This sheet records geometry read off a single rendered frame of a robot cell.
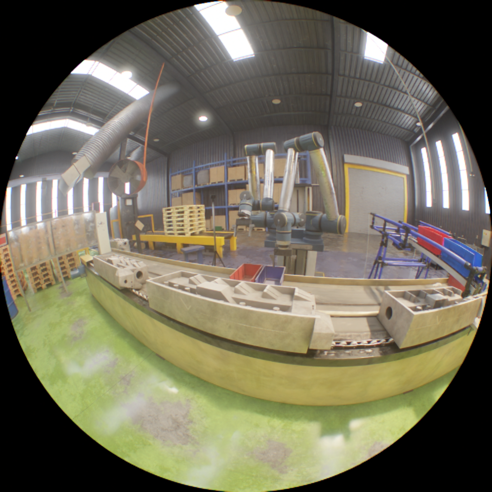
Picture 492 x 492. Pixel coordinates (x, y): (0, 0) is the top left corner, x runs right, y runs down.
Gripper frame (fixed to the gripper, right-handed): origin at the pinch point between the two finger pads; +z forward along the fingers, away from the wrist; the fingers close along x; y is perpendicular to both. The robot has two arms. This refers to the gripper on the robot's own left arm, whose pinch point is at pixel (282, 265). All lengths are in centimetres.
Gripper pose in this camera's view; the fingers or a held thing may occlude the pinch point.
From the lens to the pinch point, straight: 118.0
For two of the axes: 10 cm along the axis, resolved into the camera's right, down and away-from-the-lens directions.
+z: 0.2, 9.7, 2.4
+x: 9.4, 0.6, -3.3
